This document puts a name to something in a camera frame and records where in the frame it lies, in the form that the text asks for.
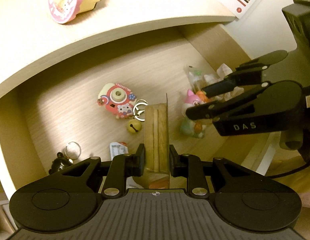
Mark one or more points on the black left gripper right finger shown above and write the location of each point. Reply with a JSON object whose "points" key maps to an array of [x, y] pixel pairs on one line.
{"points": [[240, 196]]}

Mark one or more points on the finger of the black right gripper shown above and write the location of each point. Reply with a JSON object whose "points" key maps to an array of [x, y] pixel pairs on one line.
{"points": [[248, 73], [216, 108]]}

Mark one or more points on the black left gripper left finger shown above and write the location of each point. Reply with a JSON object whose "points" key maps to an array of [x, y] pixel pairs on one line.
{"points": [[68, 198]]}

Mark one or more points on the pink cat figurine toy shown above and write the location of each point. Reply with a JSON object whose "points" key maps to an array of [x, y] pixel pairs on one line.
{"points": [[192, 124]]}

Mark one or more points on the red toy camera keychain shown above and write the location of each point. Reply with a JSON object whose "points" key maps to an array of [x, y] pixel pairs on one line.
{"points": [[117, 99]]}

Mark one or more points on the clear plastic wrapper pile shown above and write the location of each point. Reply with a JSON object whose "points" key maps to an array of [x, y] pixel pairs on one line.
{"points": [[221, 73]]}

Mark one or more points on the black small figurine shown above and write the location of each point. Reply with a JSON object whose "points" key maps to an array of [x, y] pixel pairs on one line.
{"points": [[60, 163]]}

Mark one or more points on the green label sachet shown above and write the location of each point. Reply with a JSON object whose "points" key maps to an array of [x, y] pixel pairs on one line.
{"points": [[195, 77]]}

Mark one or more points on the white sauce packet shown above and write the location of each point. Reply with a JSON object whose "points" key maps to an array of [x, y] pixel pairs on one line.
{"points": [[117, 148]]}

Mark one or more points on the wooden desk drawer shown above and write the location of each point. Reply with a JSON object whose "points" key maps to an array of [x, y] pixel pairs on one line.
{"points": [[41, 116]]}

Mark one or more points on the gold bell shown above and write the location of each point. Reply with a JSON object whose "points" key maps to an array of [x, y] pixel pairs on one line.
{"points": [[134, 126]]}

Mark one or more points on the white ball keychain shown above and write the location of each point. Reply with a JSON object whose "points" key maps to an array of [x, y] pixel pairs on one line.
{"points": [[72, 150]]}

